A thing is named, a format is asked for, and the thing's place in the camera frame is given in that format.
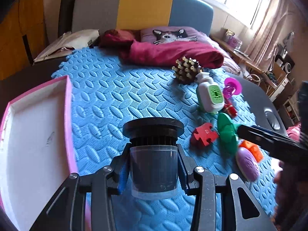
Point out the green plastic spool toy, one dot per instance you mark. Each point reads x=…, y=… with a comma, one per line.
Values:
x=227, y=131

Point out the magenta plastic ring toy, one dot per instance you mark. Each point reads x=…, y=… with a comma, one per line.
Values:
x=231, y=87

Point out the purple oval brush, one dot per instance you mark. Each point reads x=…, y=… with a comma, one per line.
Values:
x=247, y=164

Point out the crimson blanket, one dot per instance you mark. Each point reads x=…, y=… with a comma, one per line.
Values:
x=129, y=47

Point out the blue foam floor mat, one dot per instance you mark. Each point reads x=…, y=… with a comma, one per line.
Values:
x=106, y=93

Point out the pink gift box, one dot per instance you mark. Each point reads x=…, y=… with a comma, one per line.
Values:
x=232, y=40

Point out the red puzzle piece block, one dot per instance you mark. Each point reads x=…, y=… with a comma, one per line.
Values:
x=203, y=136

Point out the white bottle green label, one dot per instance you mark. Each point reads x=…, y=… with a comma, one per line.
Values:
x=209, y=94

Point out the wooden bedside shelf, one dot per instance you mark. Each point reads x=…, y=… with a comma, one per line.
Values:
x=271, y=89

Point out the orange yellow toy block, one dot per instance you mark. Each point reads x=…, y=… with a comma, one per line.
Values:
x=254, y=149

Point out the purple cat print pillow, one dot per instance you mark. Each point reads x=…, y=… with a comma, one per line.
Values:
x=162, y=35

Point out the pink rimmed white box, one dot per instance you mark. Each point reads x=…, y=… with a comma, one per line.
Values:
x=37, y=152

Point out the grey yellow blue headboard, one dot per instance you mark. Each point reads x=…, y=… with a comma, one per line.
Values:
x=141, y=14

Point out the white folded pillow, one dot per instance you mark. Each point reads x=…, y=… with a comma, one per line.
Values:
x=67, y=43

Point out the small red toy car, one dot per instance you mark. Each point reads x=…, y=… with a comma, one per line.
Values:
x=229, y=109

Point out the person's hand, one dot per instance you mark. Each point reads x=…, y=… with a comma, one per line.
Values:
x=280, y=178

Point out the brown spiky pinecone ball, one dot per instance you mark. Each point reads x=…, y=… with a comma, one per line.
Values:
x=186, y=70

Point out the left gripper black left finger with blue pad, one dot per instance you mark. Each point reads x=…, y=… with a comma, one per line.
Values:
x=86, y=200

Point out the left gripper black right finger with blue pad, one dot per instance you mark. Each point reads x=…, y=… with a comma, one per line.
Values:
x=240, y=210

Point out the black lidded clear jar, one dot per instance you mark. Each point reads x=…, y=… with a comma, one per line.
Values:
x=153, y=156

